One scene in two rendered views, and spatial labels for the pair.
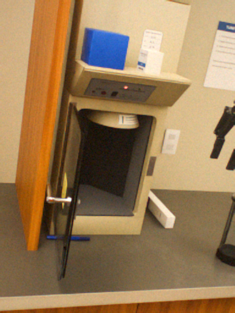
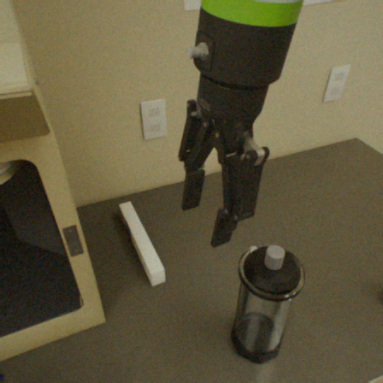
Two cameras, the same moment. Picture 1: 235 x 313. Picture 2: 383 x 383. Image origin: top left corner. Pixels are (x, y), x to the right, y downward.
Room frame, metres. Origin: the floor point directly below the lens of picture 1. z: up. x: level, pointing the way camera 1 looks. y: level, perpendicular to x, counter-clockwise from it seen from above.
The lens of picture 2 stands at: (0.91, -0.30, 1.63)
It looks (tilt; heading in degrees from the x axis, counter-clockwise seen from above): 40 degrees down; 359
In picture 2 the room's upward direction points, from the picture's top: straight up
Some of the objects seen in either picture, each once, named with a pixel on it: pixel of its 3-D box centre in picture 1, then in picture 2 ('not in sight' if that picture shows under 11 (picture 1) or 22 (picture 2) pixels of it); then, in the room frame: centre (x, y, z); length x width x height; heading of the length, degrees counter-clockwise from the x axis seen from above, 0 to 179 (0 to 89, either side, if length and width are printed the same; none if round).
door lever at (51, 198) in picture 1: (57, 194); not in sight; (0.96, 0.13, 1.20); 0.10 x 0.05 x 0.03; 14
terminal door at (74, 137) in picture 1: (66, 186); not in sight; (1.04, 0.12, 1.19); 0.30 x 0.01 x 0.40; 14
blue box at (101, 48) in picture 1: (104, 48); not in sight; (1.17, 0.09, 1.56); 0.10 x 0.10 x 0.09; 21
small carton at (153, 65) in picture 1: (150, 61); not in sight; (1.22, -0.04, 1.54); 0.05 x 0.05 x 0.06; 28
